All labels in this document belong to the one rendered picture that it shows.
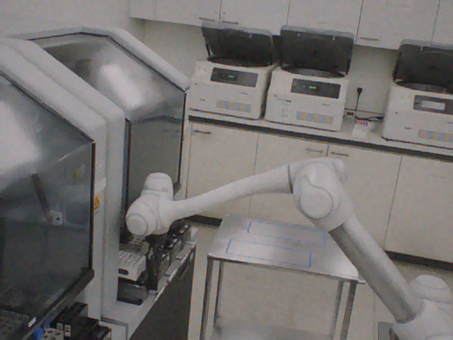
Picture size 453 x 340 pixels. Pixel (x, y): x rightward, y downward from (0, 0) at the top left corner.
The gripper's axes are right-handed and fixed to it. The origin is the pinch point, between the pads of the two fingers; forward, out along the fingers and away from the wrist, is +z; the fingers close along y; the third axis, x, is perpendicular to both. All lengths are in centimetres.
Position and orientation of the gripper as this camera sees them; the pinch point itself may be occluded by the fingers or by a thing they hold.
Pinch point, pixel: (153, 281)
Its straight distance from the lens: 217.5
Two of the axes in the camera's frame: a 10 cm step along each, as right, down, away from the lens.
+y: -2.4, 2.9, -9.3
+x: 9.7, 1.5, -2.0
